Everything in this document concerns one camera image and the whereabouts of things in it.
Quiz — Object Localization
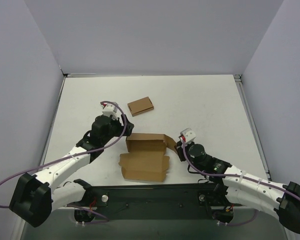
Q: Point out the large cardboard box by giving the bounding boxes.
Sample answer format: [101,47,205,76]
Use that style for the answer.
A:
[118,133,177,183]

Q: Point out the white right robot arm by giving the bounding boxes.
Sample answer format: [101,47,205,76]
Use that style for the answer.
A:
[174,141,300,234]

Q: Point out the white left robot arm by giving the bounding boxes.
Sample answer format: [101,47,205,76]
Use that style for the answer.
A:
[8,114,135,227]

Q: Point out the small folded cardboard box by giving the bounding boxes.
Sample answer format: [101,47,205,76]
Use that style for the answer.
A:
[127,96,154,117]

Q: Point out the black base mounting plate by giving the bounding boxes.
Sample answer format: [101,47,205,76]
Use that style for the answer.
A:
[73,183,234,224]

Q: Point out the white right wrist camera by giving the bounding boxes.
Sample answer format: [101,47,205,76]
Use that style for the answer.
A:
[179,128,196,146]

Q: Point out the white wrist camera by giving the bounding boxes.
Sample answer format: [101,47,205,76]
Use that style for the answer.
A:
[101,103,118,120]
[179,128,196,146]

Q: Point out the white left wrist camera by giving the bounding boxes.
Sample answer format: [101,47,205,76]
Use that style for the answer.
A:
[101,103,118,120]

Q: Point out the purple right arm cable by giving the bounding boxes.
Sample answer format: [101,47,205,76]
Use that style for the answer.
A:
[181,139,300,226]

